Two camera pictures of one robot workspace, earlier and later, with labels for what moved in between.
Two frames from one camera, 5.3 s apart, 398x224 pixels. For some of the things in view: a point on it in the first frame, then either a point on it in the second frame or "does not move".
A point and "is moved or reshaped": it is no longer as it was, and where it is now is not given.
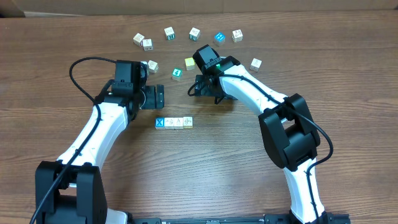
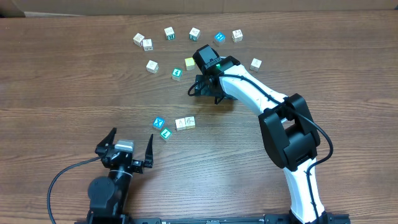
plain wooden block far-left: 138,38 does not move
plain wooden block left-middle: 153,66 does not move
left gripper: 150,101 -> 138,165
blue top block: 219,38 does not move
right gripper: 204,89 does not move
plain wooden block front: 169,123 -> 165,134
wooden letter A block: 178,122 is moved or reshaped
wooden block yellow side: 188,122 does not move
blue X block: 160,123 does not move
